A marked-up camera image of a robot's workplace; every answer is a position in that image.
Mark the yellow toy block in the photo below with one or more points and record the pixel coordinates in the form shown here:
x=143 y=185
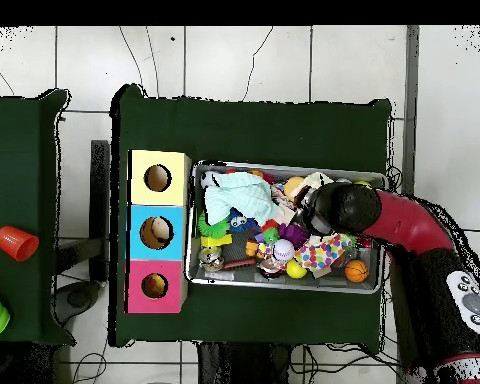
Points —
x=216 y=240

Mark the dark green tablecloth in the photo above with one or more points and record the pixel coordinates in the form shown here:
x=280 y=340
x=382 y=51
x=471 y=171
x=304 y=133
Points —
x=24 y=280
x=244 y=132

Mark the yellow plush duck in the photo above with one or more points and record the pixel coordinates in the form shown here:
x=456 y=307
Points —
x=155 y=284

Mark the white toy baseball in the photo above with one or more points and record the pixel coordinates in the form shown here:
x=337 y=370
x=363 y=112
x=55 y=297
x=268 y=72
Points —
x=284 y=250

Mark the cream muslin cloth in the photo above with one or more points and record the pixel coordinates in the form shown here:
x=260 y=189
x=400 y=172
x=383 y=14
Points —
x=316 y=180

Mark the large green spiky ball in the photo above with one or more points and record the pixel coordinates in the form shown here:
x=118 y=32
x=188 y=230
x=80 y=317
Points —
x=212 y=228

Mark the small orange basketball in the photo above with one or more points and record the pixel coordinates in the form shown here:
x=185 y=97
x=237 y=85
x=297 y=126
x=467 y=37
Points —
x=356 y=271

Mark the light blue muslin cloth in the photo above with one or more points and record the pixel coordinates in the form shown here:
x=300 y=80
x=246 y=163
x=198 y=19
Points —
x=244 y=196

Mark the polka dot cloth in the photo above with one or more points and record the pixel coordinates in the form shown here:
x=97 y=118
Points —
x=320 y=254

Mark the wooden box with three holes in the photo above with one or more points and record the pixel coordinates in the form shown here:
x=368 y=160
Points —
x=172 y=192

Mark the crushed metal can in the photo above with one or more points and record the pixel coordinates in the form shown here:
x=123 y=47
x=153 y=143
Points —
x=210 y=259

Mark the orange plastic cup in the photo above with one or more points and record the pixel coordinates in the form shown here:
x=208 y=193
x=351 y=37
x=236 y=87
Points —
x=16 y=243

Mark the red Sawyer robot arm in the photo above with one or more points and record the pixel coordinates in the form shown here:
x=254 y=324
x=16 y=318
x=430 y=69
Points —
x=408 y=224

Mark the shallow mesh bin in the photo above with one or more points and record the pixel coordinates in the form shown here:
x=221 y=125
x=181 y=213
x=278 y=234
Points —
x=336 y=284

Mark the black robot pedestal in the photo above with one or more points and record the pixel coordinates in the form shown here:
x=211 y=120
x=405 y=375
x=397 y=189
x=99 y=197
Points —
x=244 y=364

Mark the purple spiky rubber toy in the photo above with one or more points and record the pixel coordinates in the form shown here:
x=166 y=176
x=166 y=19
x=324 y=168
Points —
x=292 y=234

